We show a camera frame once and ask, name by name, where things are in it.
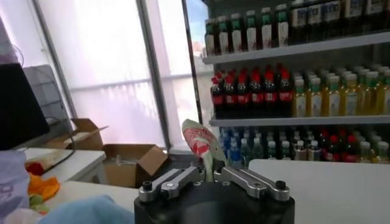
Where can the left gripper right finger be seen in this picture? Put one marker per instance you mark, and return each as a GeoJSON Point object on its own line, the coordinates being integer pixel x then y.
{"type": "Point", "coordinates": [250, 182]}

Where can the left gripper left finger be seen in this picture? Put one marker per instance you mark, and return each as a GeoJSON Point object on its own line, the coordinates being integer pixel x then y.
{"type": "Point", "coordinates": [170, 182]}

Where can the green polo shirt with print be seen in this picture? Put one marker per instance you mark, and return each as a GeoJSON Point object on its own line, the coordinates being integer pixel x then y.
{"type": "Point", "coordinates": [201, 143]}

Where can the clear green water bottle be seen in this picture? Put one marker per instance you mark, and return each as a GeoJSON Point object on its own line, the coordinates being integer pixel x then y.
{"type": "Point", "coordinates": [246, 150]}
{"type": "Point", "coordinates": [257, 149]}

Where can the blue water bottle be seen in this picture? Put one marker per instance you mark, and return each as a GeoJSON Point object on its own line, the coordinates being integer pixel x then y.
{"type": "Point", "coordinates": [235, 152]}
{"type": "Point", "coordinates": [227, 144]}

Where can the white cap dark drink bottle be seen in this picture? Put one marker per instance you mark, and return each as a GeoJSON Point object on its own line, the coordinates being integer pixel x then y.
{"type": "Point", "coordinates": [271, 151]}
{"type": "Point", "coordinates": [313, 152]}
{"type": "Point", "coordinates": [285, 151]}
{"type": "Point", "coordinates": [300, 152]}

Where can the open cardboard box with parts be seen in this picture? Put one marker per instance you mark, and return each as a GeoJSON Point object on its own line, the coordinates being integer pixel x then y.
{"type": "Point", "coordinates": [122, 176]}

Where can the clear bagged metal parts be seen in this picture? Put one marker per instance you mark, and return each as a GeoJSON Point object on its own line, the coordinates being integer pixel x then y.
{"type": "Point", "coordinates": [122, 160]}

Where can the white side table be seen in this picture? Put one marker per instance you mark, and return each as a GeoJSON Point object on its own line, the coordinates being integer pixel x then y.
{"type": "Point", "coordinates": [115, 194]}

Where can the red cap cola bottle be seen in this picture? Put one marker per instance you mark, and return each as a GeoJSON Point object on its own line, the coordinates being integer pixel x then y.
{"type": "Point", "coordinates": [230, 100]}
{"type": "Point", "coordinates": [331, 150]}
{"type": "Point", "coordinates": [285, 96]}
{"type": "Point", "coordinates": [349, 151]}
{"type": "Point", "coordinates": [217, 100]}
{"type": "Point", "coordinates": [243, 99]}
{"type": "Point", "coordinates": [270, 97]}
{"type": "Point", "coordinates": [256, 98]}

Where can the blue folded cloth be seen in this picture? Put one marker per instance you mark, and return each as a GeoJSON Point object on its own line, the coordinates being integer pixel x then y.
{"type": "Point", "coordinates": [91, 213]}

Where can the white desk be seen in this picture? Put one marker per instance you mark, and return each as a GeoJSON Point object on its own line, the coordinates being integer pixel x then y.
{"type": "Point", "coordinates": [82, 164]}

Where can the empty brown cardboard box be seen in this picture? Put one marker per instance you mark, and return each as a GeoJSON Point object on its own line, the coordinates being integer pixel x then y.
{"type": "Point", "coordinates": [88, 140]}

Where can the grey window mullion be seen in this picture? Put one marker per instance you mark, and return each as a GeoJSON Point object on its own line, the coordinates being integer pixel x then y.
{"type": "Point", "coordinates": [153, 76]}
{"type": "Point", "coordinates": [55, 61]}

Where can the black metal pole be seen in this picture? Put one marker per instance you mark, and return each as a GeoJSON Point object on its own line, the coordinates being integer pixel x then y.
{"type": "Point", "coordinates": [192, 61]}

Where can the orange and green items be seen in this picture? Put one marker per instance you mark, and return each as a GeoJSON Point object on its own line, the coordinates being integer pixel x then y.
{"type": "Point", "coordinates": [45, 187]}

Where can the small green cloth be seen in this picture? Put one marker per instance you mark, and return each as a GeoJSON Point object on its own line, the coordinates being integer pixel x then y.
{"type": "Point", "coordinates": [38, 201]}

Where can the red cloth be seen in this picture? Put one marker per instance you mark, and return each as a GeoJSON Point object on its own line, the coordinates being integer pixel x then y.
{"type": "Point", "coordinates": [35, 169]}

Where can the grey metal shelf unit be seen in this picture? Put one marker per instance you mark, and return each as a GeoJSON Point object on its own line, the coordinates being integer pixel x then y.
{"type": "Point", "coordinates": [289, 48]}

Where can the green cap dark tea bottle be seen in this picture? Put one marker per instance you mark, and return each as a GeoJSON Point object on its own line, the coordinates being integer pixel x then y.
{"type": "Point", "coordinates": [251, 34]}
{"type": "Point", "coordinates": [223, 39]}
{"type": "Point", "coordinates": [236, 36]}
{"type": "Point", "coordinates": [282, 30]}
{"type": "Point", "coordinates": [266, 32]}
{"type": "Point", "coordinates": [210, 41]}

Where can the grey panel stand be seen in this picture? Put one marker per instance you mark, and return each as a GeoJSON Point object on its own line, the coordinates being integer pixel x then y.
{"type": "Point", "coordinates": [45, 91]}

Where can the pale purple plastic bag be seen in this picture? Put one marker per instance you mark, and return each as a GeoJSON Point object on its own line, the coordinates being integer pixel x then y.
{"type": "Point", "coordinates": [12, 182]}

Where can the white label dark drink bottle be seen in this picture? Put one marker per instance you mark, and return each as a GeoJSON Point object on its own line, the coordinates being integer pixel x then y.
{"type": "Point", "coordinates": [298, 22]}
{"type": "Point", "coordinates": [353, 16]}
{"type": "Point", "coordinates": [332, 19]}
{"type": "Point", "coordinates": [374, 15]}
{"type": "Point", "coordinates": [315, 21]}

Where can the black monitor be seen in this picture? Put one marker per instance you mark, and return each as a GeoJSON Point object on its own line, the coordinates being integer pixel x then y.
{"type": "Point", "coordinates": [21, 106]}

